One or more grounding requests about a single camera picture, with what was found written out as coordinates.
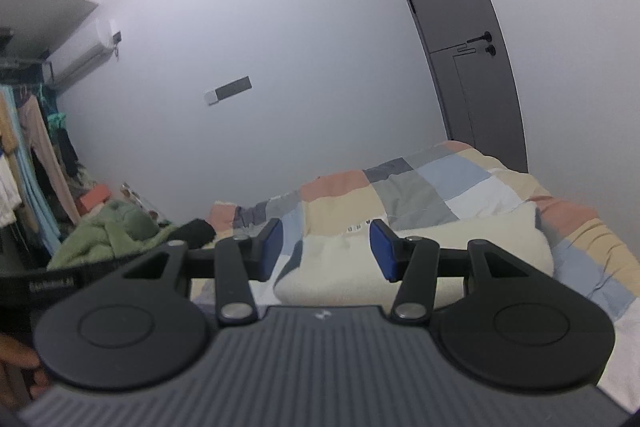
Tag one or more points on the row of hanging clothes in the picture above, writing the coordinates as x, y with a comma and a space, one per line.
35, 157

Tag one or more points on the black garment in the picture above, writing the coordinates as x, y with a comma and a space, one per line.
197, 232

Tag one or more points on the person's left hand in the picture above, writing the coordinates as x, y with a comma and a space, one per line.
15, 357

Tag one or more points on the white air conditioner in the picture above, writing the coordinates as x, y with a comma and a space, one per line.
82, 54

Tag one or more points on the pink box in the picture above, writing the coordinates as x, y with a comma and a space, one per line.
92, 199

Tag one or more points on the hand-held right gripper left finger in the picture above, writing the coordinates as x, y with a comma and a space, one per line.
272, 253

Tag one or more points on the grey wall switch panel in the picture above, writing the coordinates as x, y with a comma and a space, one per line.
229, 90

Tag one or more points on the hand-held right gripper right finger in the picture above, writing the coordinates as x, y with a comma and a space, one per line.
380, 253

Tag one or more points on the dark grey door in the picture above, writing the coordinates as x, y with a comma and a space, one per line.
450, 7

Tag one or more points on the patchwork quilt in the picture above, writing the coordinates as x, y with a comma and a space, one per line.
425, 187

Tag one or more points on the green fleece garment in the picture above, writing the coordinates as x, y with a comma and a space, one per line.
110, 232

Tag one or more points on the cream navy striped sweater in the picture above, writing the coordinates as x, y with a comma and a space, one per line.
475, 247

